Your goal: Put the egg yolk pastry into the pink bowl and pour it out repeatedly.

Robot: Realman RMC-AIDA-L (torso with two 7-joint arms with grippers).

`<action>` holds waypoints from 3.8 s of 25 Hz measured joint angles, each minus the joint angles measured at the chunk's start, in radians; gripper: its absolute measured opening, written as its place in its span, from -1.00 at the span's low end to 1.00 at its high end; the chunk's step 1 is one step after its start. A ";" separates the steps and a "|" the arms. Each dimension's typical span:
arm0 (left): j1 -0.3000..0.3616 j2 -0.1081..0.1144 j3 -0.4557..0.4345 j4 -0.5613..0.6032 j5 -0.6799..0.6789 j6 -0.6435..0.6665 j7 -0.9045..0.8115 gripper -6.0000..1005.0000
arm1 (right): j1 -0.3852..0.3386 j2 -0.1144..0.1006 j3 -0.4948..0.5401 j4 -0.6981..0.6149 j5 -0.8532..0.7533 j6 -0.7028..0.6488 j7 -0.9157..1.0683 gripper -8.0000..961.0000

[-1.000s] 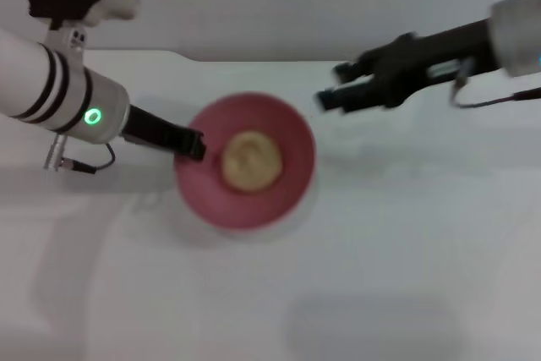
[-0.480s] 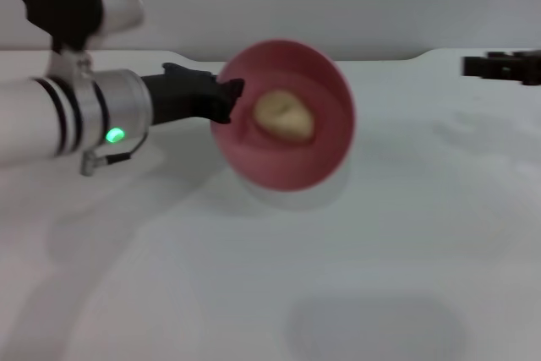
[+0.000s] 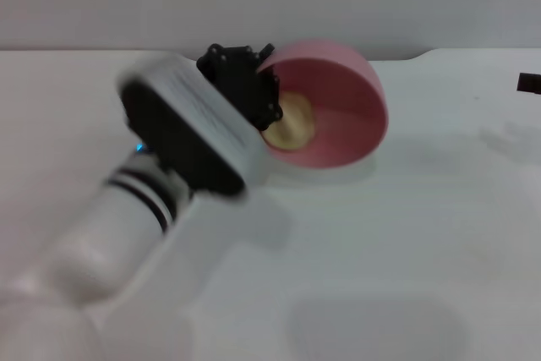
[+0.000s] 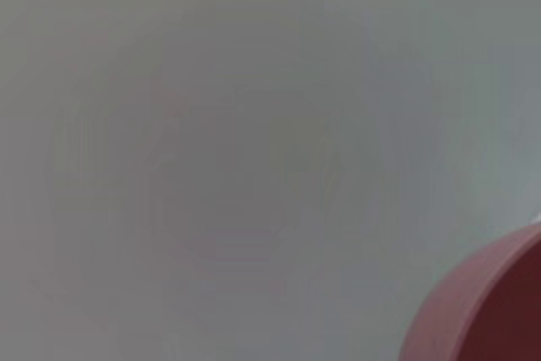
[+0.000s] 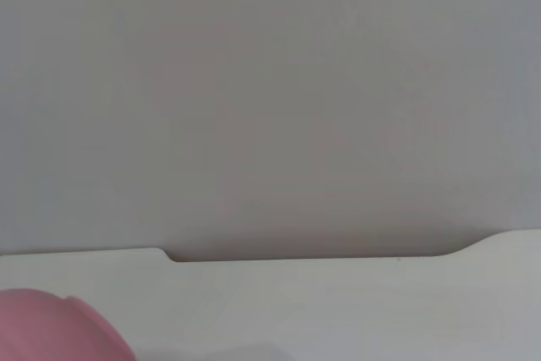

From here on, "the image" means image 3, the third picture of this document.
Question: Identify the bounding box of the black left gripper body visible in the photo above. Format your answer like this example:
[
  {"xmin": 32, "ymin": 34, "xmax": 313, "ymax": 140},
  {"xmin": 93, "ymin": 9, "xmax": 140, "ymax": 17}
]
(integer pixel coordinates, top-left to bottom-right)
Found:
[{"xmin": 196, "ymin": 42, "xmax": 283, "ymax": 132}]

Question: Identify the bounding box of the beige egg yolk pastry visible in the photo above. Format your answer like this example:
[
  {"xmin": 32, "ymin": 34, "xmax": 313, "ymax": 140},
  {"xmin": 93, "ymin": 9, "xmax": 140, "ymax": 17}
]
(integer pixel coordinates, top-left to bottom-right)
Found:
[{"xmin": 261, "ymin": 90, "xmax": 316, "ymax": 151}]

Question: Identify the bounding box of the pink plastic bowl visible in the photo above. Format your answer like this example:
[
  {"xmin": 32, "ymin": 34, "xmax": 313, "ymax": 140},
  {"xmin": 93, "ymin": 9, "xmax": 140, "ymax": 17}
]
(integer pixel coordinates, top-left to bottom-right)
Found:
[{"xmin": 255, "ymin": 39, "xmax": 389, "ymax": 169}]

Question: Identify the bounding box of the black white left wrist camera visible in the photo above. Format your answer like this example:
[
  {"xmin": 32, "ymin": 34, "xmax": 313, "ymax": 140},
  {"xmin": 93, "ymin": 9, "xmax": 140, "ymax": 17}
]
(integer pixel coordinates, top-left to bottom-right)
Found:
[{"xmin": 117, "ymin": 54, "xmax": 266, "ymax": 200}]

